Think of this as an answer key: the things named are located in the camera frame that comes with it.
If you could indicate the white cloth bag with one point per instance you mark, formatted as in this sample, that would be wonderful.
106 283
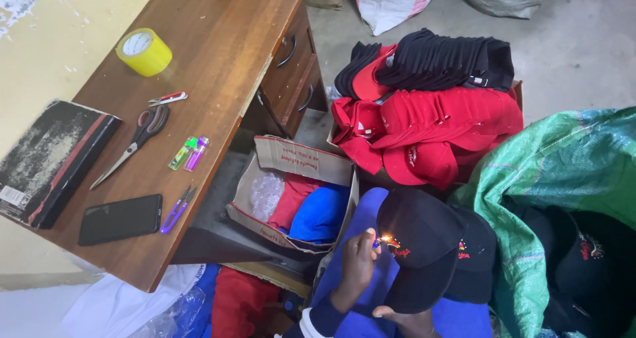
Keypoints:
114 305

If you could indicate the black smartphone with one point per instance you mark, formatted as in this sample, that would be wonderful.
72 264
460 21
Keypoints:
120 219

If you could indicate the clear plastic bag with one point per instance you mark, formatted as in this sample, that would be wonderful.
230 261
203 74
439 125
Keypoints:
174 318

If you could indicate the purple lighter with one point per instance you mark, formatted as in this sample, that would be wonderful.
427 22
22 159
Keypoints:
196 154

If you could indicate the black book red spine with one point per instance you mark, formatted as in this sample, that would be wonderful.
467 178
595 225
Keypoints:
49 164

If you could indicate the person's right hand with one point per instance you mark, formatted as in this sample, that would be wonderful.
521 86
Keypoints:
412 325

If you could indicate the red white thread snips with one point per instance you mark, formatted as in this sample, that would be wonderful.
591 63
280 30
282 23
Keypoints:
169 99

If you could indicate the clear bubble wrap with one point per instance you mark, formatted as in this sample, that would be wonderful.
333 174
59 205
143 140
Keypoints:
266 196

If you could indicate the open cardboard box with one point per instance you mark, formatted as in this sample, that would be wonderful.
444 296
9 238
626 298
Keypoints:
303 161

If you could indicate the yellow tape roll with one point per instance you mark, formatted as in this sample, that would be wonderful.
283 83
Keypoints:
145 53

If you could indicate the heap of black caps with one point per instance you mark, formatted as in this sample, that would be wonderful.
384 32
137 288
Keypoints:
586 268

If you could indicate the blue cap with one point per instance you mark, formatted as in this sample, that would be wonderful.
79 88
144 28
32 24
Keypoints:
320 213

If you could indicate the flat cardboard flap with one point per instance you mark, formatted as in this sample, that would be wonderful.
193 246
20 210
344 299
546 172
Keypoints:
273 276

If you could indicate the stack of black caps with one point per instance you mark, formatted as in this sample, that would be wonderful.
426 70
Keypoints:
442 62

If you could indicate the purple thread snips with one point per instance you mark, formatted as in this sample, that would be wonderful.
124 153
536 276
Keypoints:
176 211

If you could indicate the red fabric bundle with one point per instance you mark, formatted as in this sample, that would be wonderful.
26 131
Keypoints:
243 303

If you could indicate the red cloth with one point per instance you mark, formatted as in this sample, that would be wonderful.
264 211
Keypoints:
293 204

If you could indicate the stack of red caps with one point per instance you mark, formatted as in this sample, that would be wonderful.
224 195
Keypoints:
437 129

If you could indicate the person's left fingers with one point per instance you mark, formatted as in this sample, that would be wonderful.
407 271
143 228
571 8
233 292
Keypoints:
366 243

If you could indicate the small blue lighter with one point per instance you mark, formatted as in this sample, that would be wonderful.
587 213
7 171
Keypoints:
377 242

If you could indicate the green woven sack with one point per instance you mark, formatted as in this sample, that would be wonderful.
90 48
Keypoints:
556 164

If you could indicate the single red cap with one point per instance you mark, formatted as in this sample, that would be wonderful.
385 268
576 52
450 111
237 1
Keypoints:
367 82

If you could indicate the green lighter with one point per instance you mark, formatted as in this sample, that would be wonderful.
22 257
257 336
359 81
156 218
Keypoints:
181 154

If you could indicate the white pink striped sack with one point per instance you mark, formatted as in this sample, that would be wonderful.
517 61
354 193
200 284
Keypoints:
392 2

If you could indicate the person's left hand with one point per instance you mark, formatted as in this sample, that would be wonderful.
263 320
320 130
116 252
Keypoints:
355 273

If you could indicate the black embroidered cap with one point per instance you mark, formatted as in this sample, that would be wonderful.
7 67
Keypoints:
474 263
422 248

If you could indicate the brown wooden desk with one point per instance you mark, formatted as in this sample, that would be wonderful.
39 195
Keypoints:
218 39

